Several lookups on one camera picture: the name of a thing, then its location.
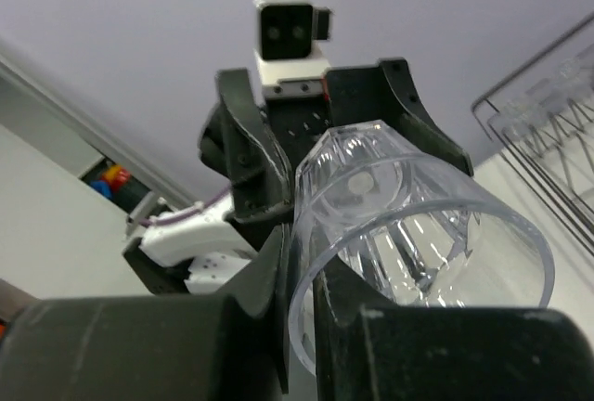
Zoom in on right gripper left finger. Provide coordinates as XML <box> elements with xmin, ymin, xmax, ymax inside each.
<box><xmin>1</xmin><ymin>225</ymin><xmax>290</xmax><ymax>400</ymax></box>

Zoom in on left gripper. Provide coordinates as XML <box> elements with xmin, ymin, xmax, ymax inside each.
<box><xmin>216</xmin><ymin>58</ymin><xmax>473</xmax><ymax>224</ymax></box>

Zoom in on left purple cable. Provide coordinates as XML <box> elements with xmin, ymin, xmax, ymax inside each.
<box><xmin>138</xmin><ymin>182</ymin><xmax>233</xmax><ymax>228</ymax></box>

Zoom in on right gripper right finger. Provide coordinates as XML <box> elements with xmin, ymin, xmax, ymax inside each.
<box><xmin>314</xmin><ymin>259</ymin><xmax>593</xmax><ymax>400</ymax></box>

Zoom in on aluminium mounting rail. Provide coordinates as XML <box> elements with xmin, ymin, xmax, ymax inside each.
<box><xmin>1</xmin><ymin>41</ymin><xmax>195</xmax><ymax>207</ymax></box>

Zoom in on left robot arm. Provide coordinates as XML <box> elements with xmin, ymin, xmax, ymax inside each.
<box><xmin>123</xmin><ymin>58</ymin><xmax>473</xmax><ymax>294</ymax></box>

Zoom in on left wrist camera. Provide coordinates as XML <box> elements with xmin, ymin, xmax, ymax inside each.
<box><xmin>252</xmin><ymin>0</ymin><xmax>333</xmax><ymax>100</ymax></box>

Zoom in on black wire dish rack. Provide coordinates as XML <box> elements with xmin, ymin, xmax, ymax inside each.
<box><xmin>471</xmin><ymin>14</ymin><xmax>593</xmax><ymax>259</ymax></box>

